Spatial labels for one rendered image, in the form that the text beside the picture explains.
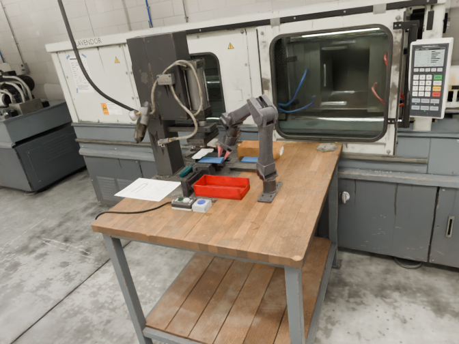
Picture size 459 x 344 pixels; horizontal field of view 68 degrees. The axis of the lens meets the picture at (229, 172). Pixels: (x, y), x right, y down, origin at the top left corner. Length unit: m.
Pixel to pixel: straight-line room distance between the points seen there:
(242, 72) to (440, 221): 1.54
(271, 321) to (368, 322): 0.61
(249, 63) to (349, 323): 1.69
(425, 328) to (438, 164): 0.91
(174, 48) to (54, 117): 3.30
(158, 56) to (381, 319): 1.89
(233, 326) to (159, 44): 1.47
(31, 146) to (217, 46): 2.95
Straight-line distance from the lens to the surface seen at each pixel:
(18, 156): 4.60
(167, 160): 1.94
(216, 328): 1.95
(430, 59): 1.94
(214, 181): 1.74
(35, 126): 4.71
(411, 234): 2.48
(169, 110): 1.82
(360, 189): 2.34
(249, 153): 2.02
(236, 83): 2.36
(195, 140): 1.74
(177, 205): 1.59
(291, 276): 1.32
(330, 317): 2.26
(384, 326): 2.26
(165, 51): 1.75
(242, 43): 2.30
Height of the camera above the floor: 1.67
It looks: 24 degrees down
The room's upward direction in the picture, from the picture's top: 8 degrees counter-clockwise
